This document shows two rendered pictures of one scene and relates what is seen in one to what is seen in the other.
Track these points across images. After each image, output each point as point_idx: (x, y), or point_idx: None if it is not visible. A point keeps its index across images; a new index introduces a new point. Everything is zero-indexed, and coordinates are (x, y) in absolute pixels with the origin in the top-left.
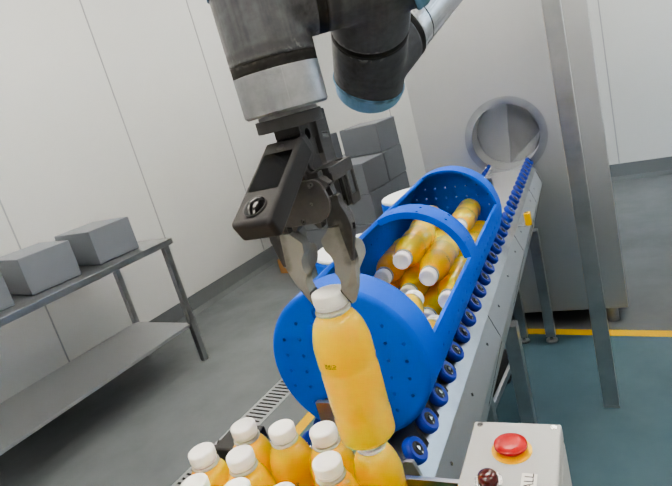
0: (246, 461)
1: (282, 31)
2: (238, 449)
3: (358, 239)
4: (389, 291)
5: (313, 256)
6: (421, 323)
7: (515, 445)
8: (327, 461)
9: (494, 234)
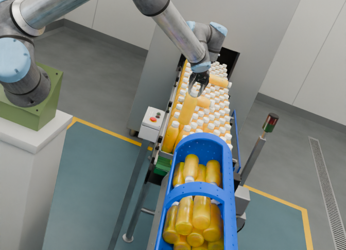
0: None
1: None
2: None
3: (190, 85)
4: (191, 137)
5: (201, 91)
6: (179, 144)
7: (152, 117)
8: (192, 133)
9: None
